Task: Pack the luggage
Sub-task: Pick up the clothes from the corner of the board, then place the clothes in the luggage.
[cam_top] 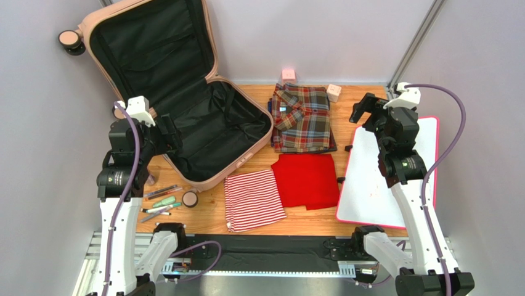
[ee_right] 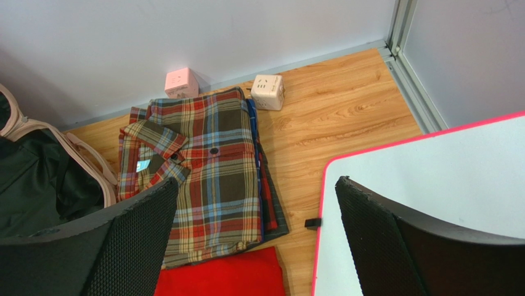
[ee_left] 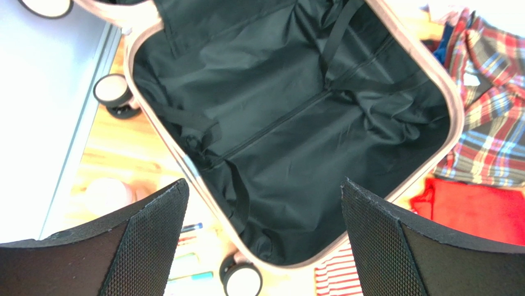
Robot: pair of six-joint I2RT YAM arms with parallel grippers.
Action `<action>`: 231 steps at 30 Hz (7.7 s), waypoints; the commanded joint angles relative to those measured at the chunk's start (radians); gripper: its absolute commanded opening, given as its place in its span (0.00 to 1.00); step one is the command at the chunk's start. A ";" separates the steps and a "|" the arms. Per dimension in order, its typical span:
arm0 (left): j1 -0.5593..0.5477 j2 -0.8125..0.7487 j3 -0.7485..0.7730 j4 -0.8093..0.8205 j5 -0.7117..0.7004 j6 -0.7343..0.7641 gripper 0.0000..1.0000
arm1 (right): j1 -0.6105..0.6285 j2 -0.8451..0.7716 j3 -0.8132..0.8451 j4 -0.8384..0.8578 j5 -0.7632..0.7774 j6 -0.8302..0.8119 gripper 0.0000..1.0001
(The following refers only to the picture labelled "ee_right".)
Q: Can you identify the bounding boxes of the blue plaid shirt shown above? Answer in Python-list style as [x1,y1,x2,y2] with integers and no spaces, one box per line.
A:
[245,99,264,241]

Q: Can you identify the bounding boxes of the pink suitcase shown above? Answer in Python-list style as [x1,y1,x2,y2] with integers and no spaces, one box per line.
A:
[1,86,117,238]

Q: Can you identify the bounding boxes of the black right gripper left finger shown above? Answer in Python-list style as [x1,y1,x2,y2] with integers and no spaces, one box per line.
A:
[1,178,178,295]

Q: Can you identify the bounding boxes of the multicolour plaid shirt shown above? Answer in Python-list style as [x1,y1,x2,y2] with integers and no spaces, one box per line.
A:
[118,87,263,269]

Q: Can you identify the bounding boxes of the red folded cloth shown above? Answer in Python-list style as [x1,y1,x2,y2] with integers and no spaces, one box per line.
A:
[154,247,286,295]

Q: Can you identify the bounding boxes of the white board pink edge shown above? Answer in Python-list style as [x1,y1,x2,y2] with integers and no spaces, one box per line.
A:
[312,112,524,295]

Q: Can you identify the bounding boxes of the black board clip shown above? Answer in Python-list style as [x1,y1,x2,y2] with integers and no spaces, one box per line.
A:
[304,218,322,231]

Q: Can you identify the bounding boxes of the dark pinstripe shirt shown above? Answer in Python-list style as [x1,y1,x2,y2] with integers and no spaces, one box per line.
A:
[262,151,290,242]

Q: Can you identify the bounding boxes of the red black plaid shirt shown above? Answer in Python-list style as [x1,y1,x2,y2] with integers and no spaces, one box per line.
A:
[259,160,277,232]

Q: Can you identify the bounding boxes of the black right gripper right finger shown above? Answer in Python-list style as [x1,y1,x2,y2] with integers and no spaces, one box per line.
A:
[335,176,524,295]

